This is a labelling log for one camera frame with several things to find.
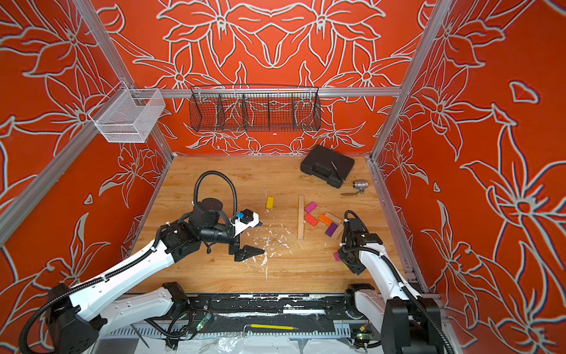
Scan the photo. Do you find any black plastic tool case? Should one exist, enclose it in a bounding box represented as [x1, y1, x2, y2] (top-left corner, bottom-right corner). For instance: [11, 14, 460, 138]
[300, 145, 355, 189]

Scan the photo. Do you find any black wire wall basket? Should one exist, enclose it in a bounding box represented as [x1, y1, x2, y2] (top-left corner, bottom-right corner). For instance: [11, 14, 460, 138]
[188, 85, 322, 133]

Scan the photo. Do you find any white mesh wall basket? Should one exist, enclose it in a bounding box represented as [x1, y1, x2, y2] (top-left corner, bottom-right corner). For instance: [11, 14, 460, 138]
[90, 89, 165, 143]

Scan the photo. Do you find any red building block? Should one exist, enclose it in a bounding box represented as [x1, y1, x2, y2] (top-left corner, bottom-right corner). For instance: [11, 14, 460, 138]
[304, 214, 318, 227]

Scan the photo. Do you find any yellow pencil on rail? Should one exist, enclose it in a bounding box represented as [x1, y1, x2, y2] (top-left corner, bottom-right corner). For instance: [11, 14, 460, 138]
[250, 324, 296, 331]

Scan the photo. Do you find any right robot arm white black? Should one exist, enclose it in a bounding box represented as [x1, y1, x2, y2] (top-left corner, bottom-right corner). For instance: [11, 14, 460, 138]
[338, 210, 455, 353]

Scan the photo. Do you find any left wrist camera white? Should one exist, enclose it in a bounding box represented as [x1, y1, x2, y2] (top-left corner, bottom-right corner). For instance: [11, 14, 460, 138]
[232, 209, 262, 236]

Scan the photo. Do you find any purple building block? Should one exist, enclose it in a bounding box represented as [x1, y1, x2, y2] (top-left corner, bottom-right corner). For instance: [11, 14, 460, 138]
[325, 223, 338, 237]

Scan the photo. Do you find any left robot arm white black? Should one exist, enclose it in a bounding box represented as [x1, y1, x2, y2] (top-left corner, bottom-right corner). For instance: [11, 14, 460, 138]
[19, 171, 264, 353]

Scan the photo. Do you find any yellow block front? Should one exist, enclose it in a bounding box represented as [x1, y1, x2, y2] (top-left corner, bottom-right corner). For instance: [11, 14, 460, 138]
[266, 196, 274, 210]

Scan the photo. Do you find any small silver metal fitting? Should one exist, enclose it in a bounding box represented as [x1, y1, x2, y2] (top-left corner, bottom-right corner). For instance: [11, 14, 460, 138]
[352, 179, 368, 194]

